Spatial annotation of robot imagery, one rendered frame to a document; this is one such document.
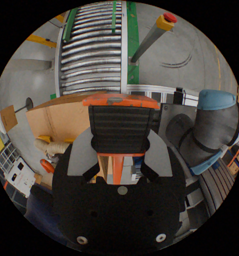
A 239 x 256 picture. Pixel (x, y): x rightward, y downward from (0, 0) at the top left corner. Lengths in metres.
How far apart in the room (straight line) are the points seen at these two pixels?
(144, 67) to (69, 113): 1.28
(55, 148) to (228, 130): 0.46
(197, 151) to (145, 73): 1.28
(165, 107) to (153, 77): 1.13
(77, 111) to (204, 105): 0.35
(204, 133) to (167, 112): 0.18
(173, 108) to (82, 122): 0.34
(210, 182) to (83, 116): 0.61
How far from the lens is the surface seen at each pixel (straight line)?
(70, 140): 0.34
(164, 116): 0.34
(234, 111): 0.24
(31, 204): 0.37
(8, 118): 2.01
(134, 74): 1.34
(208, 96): 0.21
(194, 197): 0.51
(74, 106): 0.28
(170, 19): 0.51
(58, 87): 0.92
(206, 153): 0.26
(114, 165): 0.17
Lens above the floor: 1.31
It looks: 60 degrees down
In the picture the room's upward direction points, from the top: 180 degrees clockwise
